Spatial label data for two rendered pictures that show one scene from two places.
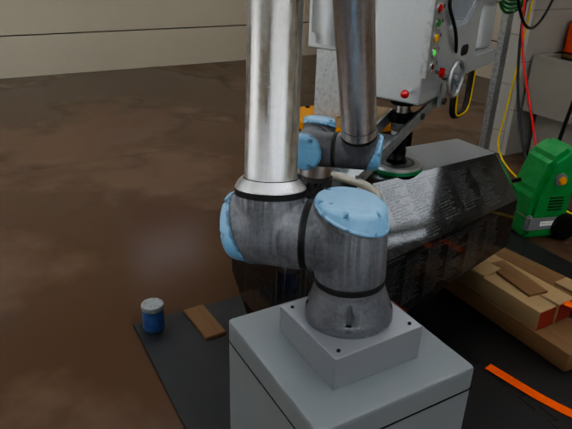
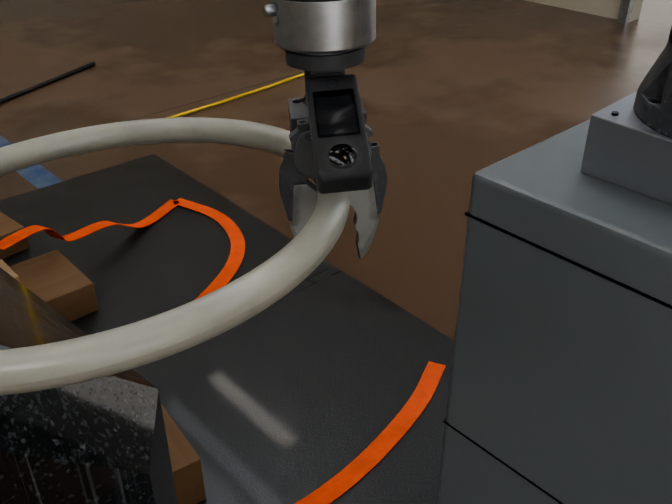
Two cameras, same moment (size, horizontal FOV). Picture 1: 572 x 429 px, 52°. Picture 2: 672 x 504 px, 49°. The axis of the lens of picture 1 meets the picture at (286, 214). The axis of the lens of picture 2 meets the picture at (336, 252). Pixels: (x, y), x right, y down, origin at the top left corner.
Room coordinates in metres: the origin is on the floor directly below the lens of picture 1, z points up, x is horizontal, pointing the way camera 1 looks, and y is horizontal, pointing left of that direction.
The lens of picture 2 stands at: (1.66, 0.56, 1.24)
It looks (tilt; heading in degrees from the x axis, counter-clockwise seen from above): 32 degrees down; 258
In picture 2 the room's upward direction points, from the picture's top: straight up
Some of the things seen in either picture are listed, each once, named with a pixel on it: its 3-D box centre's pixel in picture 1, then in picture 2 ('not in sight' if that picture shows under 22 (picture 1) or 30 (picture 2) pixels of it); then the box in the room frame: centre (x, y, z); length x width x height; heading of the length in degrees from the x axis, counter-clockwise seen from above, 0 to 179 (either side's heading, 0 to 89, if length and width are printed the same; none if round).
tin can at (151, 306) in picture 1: (152, 315); not in sight; (2.20, 0.59, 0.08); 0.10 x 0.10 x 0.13
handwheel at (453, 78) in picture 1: (447, 77); not in sight; (2.32, -0.62, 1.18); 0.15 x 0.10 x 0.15; 144
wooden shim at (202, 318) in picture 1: (204, 321); not in sight; (2.24, 0.37, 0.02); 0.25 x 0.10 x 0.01; 33
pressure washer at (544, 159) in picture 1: (549, 166); not in sight; (3.39, -1.61, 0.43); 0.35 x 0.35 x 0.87; 14
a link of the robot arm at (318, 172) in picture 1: (315, 167); (320, 20); (1.54, -0.08, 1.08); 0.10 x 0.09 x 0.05; 175
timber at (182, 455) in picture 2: not in sight; (146, 446); (1.83, -0.60, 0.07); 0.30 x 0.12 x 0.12; 113
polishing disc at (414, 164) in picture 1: (396, 163); not in sight; (2.30, -0.45, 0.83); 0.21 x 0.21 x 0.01
